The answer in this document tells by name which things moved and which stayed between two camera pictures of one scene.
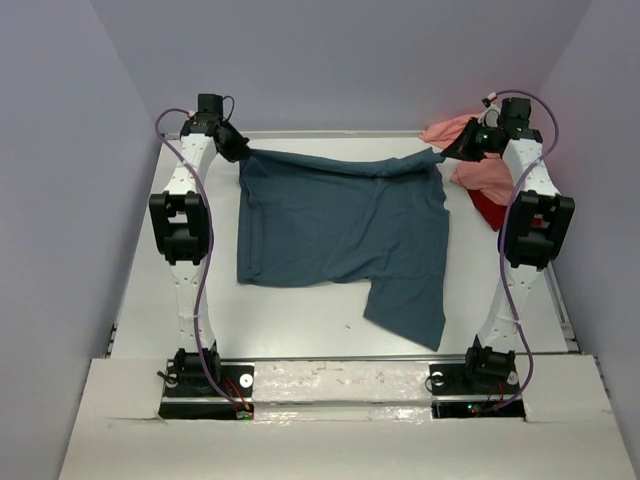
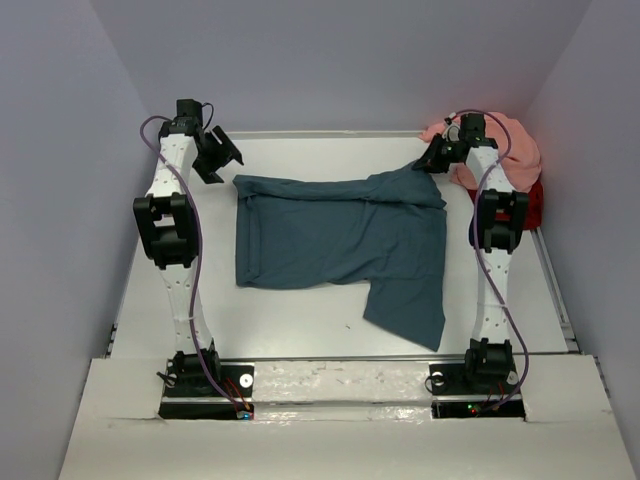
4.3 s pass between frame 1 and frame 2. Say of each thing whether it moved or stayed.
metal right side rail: stayed
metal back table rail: stayed
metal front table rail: stayed
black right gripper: moved
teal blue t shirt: moved
